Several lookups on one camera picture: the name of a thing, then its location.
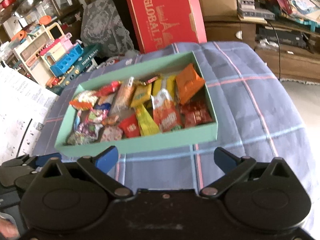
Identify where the pink floral snack packet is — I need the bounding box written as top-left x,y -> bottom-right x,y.
100,126 -> 123,142

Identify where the purple candy bag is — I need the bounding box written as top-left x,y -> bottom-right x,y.
66,109 -> 107,145

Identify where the small orange jelly packet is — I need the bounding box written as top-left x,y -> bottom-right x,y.
101,115 -> 120,126

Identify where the small red candy packet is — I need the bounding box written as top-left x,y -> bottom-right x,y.
118,114 -> 140,138

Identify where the long yellow snack stick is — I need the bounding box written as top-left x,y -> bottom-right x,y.
135,105 -> 160,137

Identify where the large orange chips bag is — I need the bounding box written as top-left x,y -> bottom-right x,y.
69,90 -> 99,111

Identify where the red foil snack packet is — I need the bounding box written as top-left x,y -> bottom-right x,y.
180,99 -> 213,128

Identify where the clear orange cracker pack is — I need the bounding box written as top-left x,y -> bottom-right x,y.
110,77 -> 136,115

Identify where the yellow gold snack bar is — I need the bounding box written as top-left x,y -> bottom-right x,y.
130,83 -> 152,108

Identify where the orange white snack pouch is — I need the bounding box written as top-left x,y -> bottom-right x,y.
151,89 -> 182,133

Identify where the orange snack packet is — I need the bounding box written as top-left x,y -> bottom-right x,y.
175,63 -> 205,105

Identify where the blue white snack packet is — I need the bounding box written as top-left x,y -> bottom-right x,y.
94,93 -> 115,111

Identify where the red Skittles bag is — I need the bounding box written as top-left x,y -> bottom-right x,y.
94,81 -> 121,97

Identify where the yellow tissue like pack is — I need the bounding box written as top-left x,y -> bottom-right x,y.
152,75 -> 176,99

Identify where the person's left hand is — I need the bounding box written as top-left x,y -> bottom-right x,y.
0,217 -> 20,239

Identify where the mint green cardboard tray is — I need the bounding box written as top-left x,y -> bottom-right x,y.
55,52 -> 218,157

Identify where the white printed paper sheet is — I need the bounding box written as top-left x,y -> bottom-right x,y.
0,67 -> 58,163

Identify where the toy home kitchen set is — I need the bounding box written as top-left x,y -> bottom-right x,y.
11,15 -> 100,95

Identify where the red plush toy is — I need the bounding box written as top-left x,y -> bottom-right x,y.
105,57 -> 120,66

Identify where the wooden low cabinet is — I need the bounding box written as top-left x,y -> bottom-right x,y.
204,16 -> 319,83

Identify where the grey lace cloth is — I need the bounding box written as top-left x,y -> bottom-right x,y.
80,0 -> 134,57

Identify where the red Global gift box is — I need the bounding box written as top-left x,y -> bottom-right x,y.
127,0 -> 207,53

